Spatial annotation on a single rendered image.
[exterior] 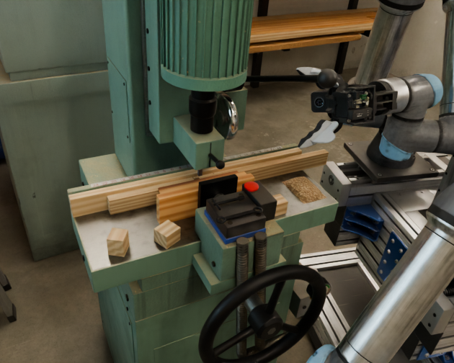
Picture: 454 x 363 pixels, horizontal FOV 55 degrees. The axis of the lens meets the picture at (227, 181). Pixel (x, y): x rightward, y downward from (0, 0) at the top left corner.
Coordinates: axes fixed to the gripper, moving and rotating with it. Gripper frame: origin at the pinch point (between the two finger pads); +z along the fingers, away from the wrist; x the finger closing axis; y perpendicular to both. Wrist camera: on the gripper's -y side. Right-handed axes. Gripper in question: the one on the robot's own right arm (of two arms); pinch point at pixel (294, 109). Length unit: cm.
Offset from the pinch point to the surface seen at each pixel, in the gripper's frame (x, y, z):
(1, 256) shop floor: 75, -145, 67
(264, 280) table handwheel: 27.7, 10.7, 14.7
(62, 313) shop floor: 89, -103, 47
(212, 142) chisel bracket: 7.1, -13.8, 11.9
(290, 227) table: 29.7, -9.4, -4.5
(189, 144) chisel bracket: 7.5, -17.8, 15.7
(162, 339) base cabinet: 54, -18, 28
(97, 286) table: 31, -10, 41
